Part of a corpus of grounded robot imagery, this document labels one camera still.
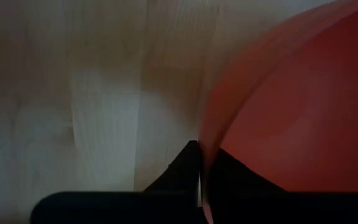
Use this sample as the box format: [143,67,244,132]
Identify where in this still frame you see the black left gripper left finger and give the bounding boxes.
[144,139,202,193]

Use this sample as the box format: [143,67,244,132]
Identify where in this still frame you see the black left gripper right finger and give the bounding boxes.
[209,147,288,194]

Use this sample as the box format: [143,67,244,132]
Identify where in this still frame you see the red plastic bowl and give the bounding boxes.
[197,0,358,224]

